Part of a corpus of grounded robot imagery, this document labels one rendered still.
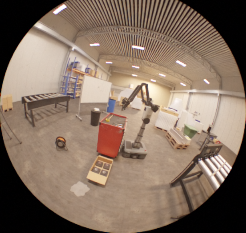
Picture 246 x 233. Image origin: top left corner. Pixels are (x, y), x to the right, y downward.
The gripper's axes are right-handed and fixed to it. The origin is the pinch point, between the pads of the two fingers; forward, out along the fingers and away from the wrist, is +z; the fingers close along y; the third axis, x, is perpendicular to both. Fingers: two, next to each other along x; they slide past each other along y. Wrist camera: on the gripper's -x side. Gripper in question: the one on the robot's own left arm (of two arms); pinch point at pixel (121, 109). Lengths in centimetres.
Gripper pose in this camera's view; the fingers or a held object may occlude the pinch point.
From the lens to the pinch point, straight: 145.8
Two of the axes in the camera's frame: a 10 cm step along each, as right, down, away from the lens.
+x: 7.3, 6.7, 1.5
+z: -6.9, 7.1, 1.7
